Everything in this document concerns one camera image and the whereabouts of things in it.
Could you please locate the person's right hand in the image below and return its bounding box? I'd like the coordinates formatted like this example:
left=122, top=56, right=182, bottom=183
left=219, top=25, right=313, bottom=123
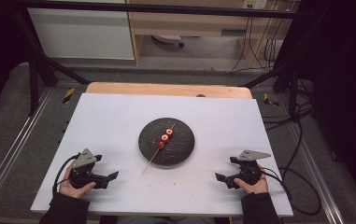
left=234, top=165, right=269, bottom=196

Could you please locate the black metal frame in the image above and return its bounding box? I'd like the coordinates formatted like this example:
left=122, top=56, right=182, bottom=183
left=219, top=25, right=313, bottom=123
left=10, top=0, right=317, bottom=118

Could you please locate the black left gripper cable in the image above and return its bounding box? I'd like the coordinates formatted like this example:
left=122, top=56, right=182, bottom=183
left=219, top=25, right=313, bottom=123
left=51, top=154, right=80, bottom=194

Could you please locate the yellow black floor tape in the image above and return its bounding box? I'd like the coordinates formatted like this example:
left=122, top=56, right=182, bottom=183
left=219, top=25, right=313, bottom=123
left=263, top=92, right=280, bottom=107
left=62, top=87, right=76, bottom=105

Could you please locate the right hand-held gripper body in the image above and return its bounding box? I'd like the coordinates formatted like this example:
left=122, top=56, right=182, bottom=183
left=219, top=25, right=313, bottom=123
left=234, top=149, right=272, bottom=187

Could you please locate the white wall socket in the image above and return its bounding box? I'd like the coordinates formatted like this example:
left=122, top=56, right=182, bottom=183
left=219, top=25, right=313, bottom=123
left=241, top=0, right=268, bottom=10

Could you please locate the wooden table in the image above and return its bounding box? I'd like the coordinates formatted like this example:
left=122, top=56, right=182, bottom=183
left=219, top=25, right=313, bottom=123
left=85, top=81, right=253, bottom=100

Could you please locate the aluminium floor rail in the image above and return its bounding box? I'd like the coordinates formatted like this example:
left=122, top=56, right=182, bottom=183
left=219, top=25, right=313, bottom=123
left=286, top=122, right=346, bottom=224
left=0, top=88, right=54, bottom=204

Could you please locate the light wooden desk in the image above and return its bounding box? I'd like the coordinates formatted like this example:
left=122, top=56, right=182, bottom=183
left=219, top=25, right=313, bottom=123
left=125, top=0, right=298, bottom=67

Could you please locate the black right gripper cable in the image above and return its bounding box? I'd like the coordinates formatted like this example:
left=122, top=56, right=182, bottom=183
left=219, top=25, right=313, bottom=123
left=261, top=167, right=323, bottom=217

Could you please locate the white cabinet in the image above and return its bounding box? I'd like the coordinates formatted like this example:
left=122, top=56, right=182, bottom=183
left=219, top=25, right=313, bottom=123
left=26, top=0, right=135, bottom=61

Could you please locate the black round plate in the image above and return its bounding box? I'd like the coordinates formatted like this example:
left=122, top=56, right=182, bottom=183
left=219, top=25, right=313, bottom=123
left=137, top=117, right=196, bottom=167

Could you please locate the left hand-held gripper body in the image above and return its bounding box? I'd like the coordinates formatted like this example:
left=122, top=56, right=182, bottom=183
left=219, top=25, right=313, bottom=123
left=68, top=148, right=103, bottom=189

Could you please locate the white board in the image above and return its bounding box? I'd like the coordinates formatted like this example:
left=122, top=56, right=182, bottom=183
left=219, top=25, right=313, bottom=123
left=30, top=92, right=294, bottom=217

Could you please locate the thin wooden skewer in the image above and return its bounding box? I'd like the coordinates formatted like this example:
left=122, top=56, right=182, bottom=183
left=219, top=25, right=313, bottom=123
left=141, top=121, right=178, bottom=175

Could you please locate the bundle of black floor cables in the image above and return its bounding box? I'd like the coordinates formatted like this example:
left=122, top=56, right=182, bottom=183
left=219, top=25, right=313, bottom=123
left=228, top=15, right=315, bottom=132

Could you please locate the person's left hand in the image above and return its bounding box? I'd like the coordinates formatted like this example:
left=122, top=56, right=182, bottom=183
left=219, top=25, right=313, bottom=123
left=59, top=161, right=97, bottom=200

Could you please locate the office chair base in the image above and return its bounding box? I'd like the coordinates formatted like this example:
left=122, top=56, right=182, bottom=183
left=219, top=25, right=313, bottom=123
left=151, top=34, right=186, bottom=49

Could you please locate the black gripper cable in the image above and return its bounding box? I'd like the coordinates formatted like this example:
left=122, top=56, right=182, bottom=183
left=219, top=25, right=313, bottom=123
left=261, top=167, right=323, bottom=217
left=51, top=154, right=80, bottom=194

